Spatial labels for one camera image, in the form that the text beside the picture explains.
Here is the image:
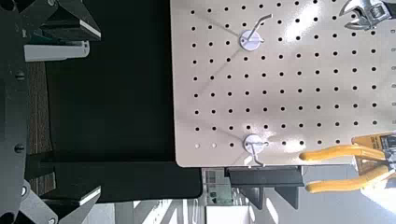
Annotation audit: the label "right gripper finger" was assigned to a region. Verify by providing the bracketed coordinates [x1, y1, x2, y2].
[40, 0, 103, 42]
[39, 183, 103, 224]

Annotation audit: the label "teal crate white rim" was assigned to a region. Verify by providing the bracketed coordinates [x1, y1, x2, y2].
[23, 34, 92, 63]

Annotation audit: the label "green white label sticker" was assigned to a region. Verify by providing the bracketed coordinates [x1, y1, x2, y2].
[205, 168, 233, 206]

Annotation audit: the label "white disc metal hook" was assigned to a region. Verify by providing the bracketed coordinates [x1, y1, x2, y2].
[243, 133, 270, 168]
[238, 13, 275, 51]

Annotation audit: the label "beige perforated pegboard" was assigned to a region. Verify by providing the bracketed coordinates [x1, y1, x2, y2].
[170, 0, 396, 168]

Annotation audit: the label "silver adjustable wrench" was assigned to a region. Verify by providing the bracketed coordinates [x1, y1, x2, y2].
[338, 0, 394, 32]

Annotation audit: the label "orange packaging card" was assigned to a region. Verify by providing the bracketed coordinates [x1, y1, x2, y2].
[351, 131, 396, 175]

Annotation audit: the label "black pegboard bracket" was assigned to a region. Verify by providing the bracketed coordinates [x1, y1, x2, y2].
[225, 166, 305, 211]

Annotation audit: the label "yellow handled pliers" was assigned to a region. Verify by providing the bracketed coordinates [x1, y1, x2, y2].
[298, 144, 396, 194]

